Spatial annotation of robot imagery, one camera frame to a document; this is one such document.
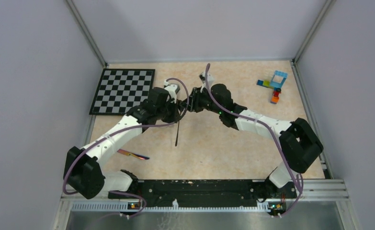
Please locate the colourful toy brick structure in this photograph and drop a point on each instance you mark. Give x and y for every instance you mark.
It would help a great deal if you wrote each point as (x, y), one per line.
(277, 81)

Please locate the black spoon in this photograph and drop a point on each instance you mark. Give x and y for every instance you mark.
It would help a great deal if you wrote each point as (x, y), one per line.
(177, 134)

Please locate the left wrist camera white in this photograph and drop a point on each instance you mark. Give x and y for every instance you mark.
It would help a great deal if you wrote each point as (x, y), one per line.
(171, 87)

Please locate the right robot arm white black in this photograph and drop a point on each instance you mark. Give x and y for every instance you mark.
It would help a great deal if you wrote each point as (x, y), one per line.
(297, 142)

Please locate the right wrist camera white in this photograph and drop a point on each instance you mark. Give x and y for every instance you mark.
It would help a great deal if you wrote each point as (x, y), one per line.
(207, 81)

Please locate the iridescent rainbow knife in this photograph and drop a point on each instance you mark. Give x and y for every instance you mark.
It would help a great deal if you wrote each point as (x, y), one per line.
(138, 156)

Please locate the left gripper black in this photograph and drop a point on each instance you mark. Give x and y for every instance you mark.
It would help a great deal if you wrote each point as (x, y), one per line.
(172, 102)

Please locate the black white checkerboard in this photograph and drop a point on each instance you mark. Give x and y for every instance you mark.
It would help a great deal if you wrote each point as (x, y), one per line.
(119, 90)

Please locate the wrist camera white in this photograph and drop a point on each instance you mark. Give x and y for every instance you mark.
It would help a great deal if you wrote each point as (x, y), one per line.
(207, 81)
(171, 87)

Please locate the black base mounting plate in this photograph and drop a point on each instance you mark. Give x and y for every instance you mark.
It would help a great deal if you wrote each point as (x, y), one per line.
(210, 193)

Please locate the white slotted cable duct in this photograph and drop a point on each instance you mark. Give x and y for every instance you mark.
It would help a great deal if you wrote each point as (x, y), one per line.
(106, 206)

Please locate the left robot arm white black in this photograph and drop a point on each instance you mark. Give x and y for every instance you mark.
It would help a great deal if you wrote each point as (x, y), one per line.
(83, 166)

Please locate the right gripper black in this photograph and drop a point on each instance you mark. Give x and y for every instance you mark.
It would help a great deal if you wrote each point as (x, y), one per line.
(194, 100)

